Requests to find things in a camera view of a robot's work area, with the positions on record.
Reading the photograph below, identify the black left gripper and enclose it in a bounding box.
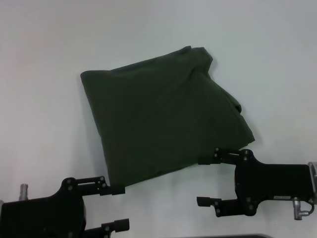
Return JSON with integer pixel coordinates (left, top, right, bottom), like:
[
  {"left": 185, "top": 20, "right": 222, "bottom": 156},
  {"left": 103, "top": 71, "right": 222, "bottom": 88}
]
[{"left": 0, "top": 175, "right": 130, "bottom": 238}]

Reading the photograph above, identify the dark green FREE t-shirt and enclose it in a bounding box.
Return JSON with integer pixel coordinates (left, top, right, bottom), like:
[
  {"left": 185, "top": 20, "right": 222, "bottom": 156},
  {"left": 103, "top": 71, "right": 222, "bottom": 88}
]
[{"left": 80, "top": 46, "right": 256, "bottom": 188}]

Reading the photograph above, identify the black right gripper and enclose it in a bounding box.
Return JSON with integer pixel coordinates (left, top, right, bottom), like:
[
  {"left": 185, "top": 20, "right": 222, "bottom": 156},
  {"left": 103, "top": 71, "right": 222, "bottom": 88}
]
[{"left": 196, "top": 147, "right": 313, "bottom": 218}]

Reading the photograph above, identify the black gripper cable with plug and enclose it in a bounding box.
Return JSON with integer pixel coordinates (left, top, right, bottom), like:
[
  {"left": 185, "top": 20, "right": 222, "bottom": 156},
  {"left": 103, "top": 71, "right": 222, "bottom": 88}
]
[
  {"left": 292, "top": 197, "right": 316, "bottom": 221},
  {"left": 18, "top": 182, "right": 30, "bottom": 200}
]

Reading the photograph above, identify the dark flat device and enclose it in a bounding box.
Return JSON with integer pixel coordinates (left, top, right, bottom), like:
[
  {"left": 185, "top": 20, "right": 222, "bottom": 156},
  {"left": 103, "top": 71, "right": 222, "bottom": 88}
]
[{"left": 217, "top": 233, "right": 271, "bottom": 238}]

